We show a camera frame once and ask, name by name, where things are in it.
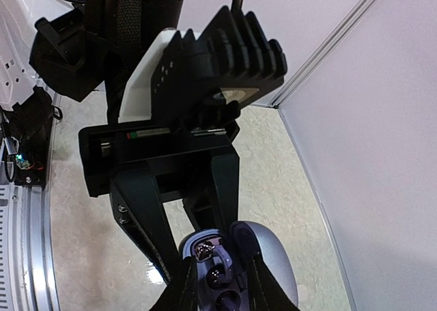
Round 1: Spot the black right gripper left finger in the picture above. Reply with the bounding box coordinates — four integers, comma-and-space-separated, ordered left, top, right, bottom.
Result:
150, 257, 198, 311

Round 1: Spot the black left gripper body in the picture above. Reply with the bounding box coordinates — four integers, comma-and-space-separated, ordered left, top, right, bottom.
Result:
79, 121, 240, 229

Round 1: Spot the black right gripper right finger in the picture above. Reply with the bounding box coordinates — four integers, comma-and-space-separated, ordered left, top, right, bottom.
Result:
246, 254, 298, 311

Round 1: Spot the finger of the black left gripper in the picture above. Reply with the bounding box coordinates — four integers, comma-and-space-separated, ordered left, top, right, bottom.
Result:
109, 170, 182, 284
211, 153, 240, 229

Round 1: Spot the blue earbud charging case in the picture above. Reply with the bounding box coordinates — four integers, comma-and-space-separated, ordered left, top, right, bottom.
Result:
179, 221, 298, 310

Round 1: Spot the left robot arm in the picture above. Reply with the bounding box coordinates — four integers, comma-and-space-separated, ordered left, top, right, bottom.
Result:
1, 0, 243, 290

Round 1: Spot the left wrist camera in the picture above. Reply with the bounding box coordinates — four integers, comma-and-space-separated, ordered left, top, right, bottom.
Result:
118, 6, 287, 131

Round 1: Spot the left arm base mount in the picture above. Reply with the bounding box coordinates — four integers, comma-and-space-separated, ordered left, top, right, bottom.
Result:
1, 85, 63, 187

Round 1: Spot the aluminium front rail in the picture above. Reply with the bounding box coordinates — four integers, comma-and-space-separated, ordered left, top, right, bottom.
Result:
0, 95, 62, 311

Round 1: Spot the left aluminium corner post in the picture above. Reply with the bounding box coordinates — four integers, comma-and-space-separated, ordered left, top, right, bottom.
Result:
254, 0, 379, 109

